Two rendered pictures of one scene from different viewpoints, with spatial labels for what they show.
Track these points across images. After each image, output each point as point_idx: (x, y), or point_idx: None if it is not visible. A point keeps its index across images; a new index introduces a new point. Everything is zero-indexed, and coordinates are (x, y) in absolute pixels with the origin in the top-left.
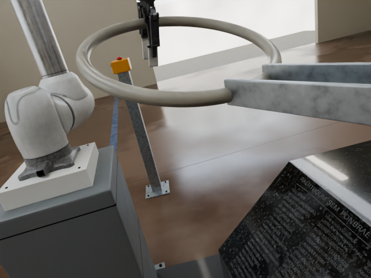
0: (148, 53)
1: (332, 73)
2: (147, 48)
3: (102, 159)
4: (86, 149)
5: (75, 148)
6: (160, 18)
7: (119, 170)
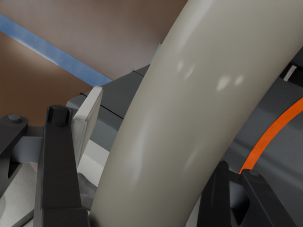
0: (97, 110)
1: None
2: (91, 124)
3: (110, 143)
4: (89, 168)
5: (84, 186)
6: (203, 174)
7: (114, 106)
